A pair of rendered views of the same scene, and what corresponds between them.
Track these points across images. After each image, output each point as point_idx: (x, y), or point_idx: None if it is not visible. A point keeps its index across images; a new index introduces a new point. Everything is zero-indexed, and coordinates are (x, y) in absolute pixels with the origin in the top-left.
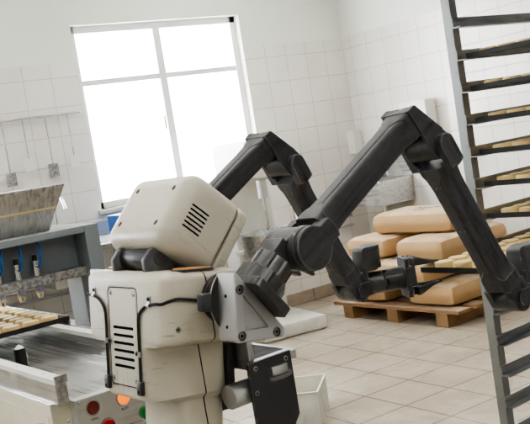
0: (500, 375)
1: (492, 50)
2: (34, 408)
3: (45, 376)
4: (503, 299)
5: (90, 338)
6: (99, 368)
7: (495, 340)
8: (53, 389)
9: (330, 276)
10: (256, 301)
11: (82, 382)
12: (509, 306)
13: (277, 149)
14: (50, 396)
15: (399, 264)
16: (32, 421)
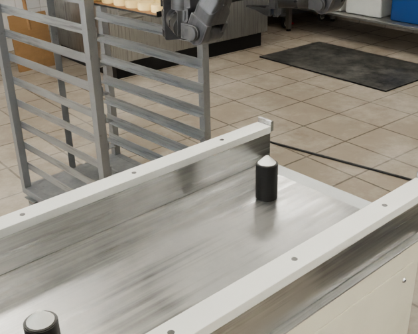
0: (105, 122)
1: None
2: (377, 281)
3: (406, 197)
4: (338, 1)
5: (35, 227)
6: (196, 224)
7: (101, 91)
8: None
9: (217, 14)
10: None
11: (286, 226)
12: (338, 6)
13: None
14: (417, 222)
15: (170, 6)
16: (365, 311)
